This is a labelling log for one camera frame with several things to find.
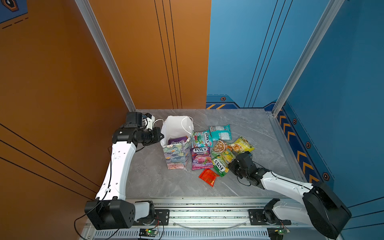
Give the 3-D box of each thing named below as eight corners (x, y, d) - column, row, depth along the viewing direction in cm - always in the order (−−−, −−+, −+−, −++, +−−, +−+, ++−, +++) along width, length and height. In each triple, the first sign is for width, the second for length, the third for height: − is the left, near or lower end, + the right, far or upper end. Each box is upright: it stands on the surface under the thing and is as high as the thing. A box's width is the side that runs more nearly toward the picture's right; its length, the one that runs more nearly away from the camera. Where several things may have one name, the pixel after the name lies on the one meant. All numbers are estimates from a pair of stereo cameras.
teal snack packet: (210, 140, 105) (210, 138, 102) (209, 126, 113) (209, 124, 111) (232, 140, 105) (232, 138, 102) (229, 126, 113) (230, 124, 111)
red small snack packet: (199, 176, 89) (199, 175, 87) (206, 167, 92) (206, 166, 90) (212, 187, 85) (212, 185, 83) (219, 177, 88) (219, 175, 86)
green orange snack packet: (211, 154, 97) (212, 153, 96) (211, 142, 104) (211, 140, 102) (228, 154, 97) (229, 153, 96) (226, 142, 104) (227, 140, 102)
